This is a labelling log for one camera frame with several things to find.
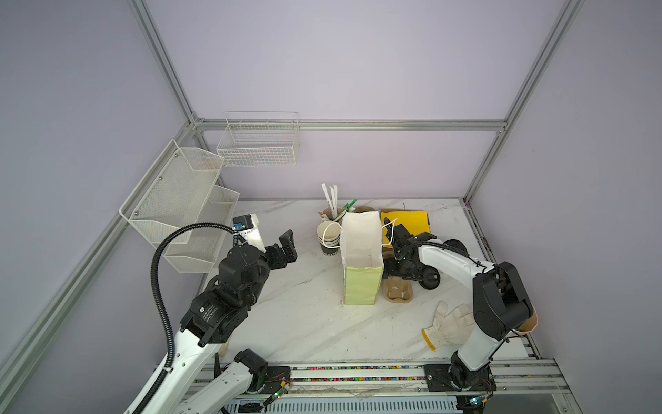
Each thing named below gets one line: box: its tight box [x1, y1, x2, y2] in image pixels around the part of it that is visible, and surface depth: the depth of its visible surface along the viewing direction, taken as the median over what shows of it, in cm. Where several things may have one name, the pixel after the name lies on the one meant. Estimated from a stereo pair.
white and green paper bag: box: [340, 210, 385, 305], surface depth 82 cm
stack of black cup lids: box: [418, 264, 441, 291], surface depth 92 cm
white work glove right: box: [421, 301, 475, 352], surface depth 84 cm
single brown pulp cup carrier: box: [381, 276, 414, 304], surface depth 92 cm
